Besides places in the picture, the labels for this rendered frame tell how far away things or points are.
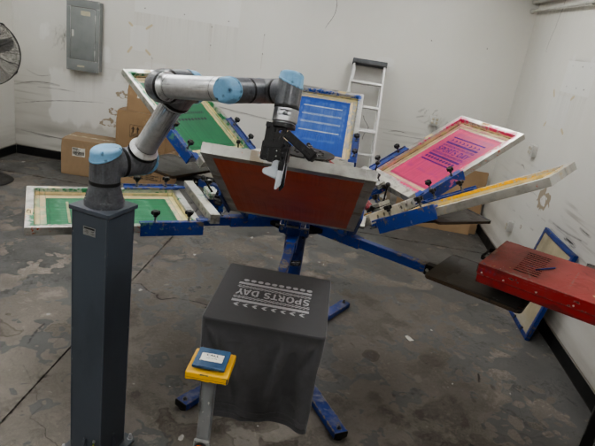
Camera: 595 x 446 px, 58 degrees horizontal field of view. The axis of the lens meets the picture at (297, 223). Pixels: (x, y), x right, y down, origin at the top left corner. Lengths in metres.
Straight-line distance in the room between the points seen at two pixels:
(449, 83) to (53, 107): 4.69
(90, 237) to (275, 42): 4.50
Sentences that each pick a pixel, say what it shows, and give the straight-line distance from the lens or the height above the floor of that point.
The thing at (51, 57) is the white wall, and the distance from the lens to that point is 7.22.
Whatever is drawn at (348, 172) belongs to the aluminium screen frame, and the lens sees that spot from 1.75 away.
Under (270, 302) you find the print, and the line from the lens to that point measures 2.10.
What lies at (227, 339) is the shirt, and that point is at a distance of 1.98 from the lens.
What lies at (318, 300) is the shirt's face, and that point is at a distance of 2.17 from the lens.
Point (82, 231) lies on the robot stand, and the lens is 2.23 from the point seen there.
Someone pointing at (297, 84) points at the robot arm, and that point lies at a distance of 1.61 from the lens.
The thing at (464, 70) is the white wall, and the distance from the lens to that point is 6.42.
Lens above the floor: 1.94
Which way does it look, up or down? 19 degrees down
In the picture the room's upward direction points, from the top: 9 degrees clockwise
